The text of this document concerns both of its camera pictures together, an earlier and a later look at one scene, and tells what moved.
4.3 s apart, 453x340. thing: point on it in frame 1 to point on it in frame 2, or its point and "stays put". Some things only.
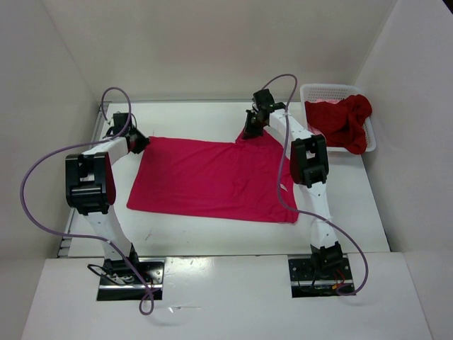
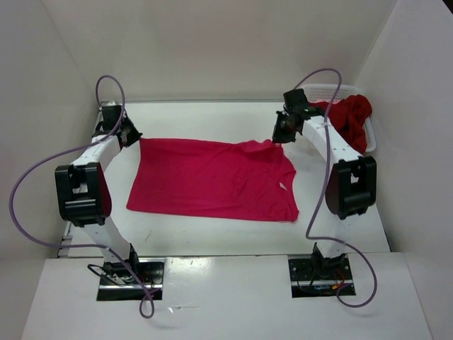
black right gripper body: x=257 y=125 to x=287 y=129
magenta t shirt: x=246 y=179 stays put
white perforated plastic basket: x=311 y=92 stays put
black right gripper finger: x=248 y=127 to x=278 y=129
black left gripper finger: x=139 y=148 to x=131 y=140
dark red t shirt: x=341 y=124 stays put
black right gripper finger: x=260 y=133 to x=291 y=137
